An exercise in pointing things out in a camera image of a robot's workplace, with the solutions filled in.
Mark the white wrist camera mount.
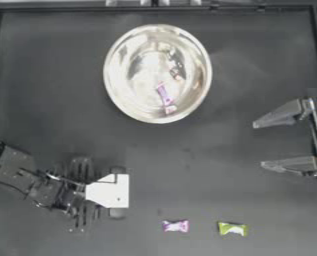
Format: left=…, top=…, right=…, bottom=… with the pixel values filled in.
left=83, top=173, right=131, bottom=210

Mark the green candy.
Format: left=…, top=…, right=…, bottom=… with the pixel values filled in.
left=217, top=221, right=249, bottom=237

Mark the steel bowl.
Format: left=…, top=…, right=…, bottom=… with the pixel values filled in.
left=102, top=23, right=214, bottom=125

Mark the red white black candy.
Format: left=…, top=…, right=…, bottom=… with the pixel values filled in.
left=167, top=63, right=187, bottom=82

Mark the small purple white candy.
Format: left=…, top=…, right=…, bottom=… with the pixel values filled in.
left=154, top=81, right=178, bottom=116

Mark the purple wrapped candy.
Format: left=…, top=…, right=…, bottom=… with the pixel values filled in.
left=161, top=219, right=190, bottom=234

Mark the black table frame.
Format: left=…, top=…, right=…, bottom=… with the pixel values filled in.
left=0, top=2, right=317, bottom=88

